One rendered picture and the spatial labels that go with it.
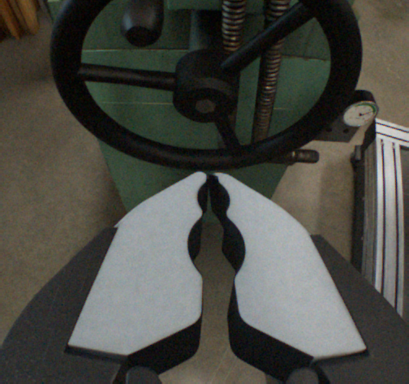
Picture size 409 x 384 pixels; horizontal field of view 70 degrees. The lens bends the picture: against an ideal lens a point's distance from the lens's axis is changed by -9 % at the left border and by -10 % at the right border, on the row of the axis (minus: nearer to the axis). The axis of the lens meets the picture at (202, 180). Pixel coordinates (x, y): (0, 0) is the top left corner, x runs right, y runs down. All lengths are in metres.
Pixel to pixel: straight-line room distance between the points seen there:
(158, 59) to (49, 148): 0.91
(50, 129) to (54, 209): 0.37
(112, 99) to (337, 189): 0.93
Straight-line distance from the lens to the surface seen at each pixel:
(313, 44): 0.52
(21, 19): 1.95
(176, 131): 0.66
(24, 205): 1.27
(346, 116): 0.56
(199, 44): 0.33
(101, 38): 0.52
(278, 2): 0.33
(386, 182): 1.10
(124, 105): 0.61
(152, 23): 0.19
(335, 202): 1.26
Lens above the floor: 1.03
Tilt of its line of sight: 61 degrees down
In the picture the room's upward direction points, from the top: 5 degrees clockwise
